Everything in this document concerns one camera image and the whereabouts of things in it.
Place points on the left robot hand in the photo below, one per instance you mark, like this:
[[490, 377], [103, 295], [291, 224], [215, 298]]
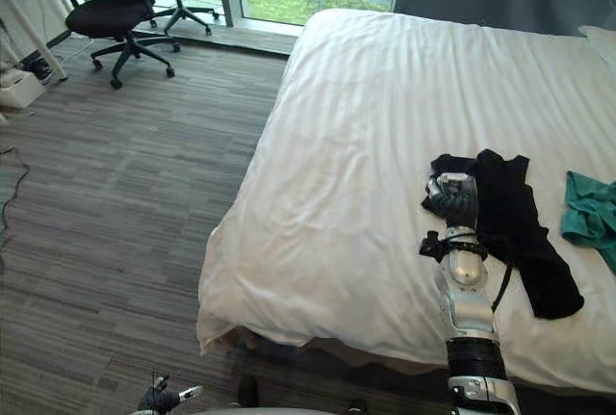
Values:
[[161, 398]]

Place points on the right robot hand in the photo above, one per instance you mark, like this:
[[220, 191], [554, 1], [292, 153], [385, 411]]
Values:
[[454, 203]]

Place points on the black cloth garment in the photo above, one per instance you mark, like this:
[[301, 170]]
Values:
[[517, 222]]

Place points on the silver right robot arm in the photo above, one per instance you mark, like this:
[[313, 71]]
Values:
[[469, 309]]

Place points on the beige bed base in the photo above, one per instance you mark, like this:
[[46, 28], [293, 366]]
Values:
[[239, 334]]

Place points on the teal cloth garment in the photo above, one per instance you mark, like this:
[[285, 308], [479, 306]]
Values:
[[589, 215]]

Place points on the dark left robot foot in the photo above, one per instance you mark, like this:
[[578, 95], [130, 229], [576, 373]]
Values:
[[248, 392]]

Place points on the dark robot foot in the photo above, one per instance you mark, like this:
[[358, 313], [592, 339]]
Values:
[[357, 406], [248, 392]]

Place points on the white striped duvet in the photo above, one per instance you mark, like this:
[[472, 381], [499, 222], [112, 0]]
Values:
[[366, 169]]

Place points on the silver robot torso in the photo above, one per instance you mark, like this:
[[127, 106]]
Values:
[[279, 411]]

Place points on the dark right robot foot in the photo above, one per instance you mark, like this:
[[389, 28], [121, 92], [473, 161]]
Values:
[[357, 406]]

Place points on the white pillow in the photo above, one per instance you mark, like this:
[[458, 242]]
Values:
[[601, 44]]

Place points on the white storage box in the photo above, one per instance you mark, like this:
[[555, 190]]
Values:
[[19, 90]]

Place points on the dark shoes pair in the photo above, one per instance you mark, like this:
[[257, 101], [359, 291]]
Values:
[[42, 70]]

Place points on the black office chair with armrests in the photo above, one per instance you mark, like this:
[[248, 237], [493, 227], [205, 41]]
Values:
[[108, 15]]

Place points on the white desk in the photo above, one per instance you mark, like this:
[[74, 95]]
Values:
[[29, 20]]

